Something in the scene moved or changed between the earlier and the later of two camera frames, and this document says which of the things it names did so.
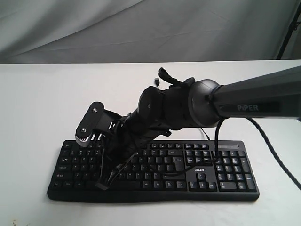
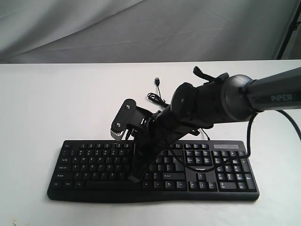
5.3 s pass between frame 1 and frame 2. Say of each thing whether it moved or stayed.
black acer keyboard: stayed
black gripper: moved
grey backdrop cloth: stayed
